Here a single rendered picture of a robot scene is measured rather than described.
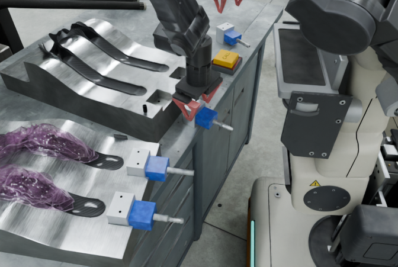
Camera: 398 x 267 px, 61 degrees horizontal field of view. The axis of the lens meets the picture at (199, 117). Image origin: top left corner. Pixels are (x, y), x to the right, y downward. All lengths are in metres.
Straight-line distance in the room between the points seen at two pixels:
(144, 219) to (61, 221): 0.15
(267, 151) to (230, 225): 0.50
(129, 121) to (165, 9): 0.31
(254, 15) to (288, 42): 0.66
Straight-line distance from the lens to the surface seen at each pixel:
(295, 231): 1.31
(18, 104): 1.04
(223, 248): 1.56
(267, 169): 1.82
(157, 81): 0.85
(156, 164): 0.69
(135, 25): 1.31
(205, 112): 0.83
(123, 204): 0.63
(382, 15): 0.40
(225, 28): 1.16
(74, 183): 0.70
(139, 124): 0.79
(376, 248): 0.88
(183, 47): 0.64
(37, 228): 0.66
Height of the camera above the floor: 1.40
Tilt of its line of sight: 43 degrees down
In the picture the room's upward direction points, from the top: straight up
